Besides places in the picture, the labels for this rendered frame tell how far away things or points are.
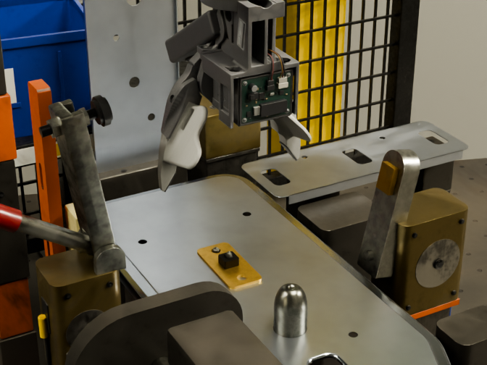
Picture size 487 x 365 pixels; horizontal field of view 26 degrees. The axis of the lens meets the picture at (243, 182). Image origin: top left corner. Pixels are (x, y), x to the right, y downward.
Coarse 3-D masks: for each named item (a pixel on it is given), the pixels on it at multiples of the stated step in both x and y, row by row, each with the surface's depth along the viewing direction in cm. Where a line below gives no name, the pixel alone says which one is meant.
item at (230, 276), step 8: (200, 248) 113; (208, 248) 113; (224, 248) 113; (232, 248) 113; (200, 256) 112; (208, 256) 112; (216, 256) 112; (224, 256) 110; (240, 256) 112; (208, 264) 111; (216, 264) 111; (224, 264) 110; (232, 264) 110; (240, 264) 111; (248, 264) 111; (216, 272) 109; (224, 272) 109; (232, 272) 109; (240, 272) 109; (248, 272) 109; (256, 272) 109; (224, 280) 108; (232, 280) 108; (240, 280) 108; (248, 280) 108; (256, 280) 108; (232, 288) 107
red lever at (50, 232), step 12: (0, 204) 95; (0, 216) 94; (12, 216) 95; (24, 216) 97; (0, 228) 95; (12, 228) 95; (24, 228) 96; (36, 228) 97; (48, 228) 98; (60, 228) 99; (48, 240) 98; (60, 240) 99; (72, 240) 99; (84, 240) 100; (84, 252) 101
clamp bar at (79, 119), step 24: (96, 96) 95; (48, 120) 94; (72, 120) 93; (96, 120) 96; (72, 144) 94; (72, 168) 95; (96, 168) 96; (72, 192) 99; (96, 192) 97; (96, 216) 98; (96, 240) 99
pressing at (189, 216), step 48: (144, 192) 126; (192, 192) 126; (240, 192) 126; (192, 240) 116; (240, 240) 116; (288, 240) 116; (144, 288) 106; (240, 288) 107; (336, 288) 107; (336, 336) 100; (384, 336) 100; (432, 336) 100
